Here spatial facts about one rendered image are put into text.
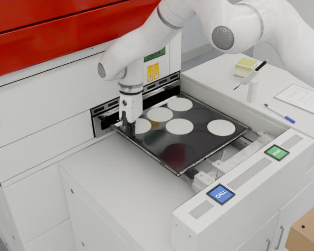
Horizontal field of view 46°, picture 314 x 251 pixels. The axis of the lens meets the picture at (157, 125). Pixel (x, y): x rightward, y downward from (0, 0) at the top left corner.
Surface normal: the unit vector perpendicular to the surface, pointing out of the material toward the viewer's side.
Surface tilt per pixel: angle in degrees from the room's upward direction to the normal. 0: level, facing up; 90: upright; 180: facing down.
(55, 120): 90
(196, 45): 90
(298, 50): 61
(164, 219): 0
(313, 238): 2
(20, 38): 90
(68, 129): 90
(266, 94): 0
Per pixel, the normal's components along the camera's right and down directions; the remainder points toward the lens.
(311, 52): -0.38, -0.07
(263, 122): -0.75, 0.39
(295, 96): -0.01, -0.82
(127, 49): -0.18, -0.04
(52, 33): 0.66, 0.43
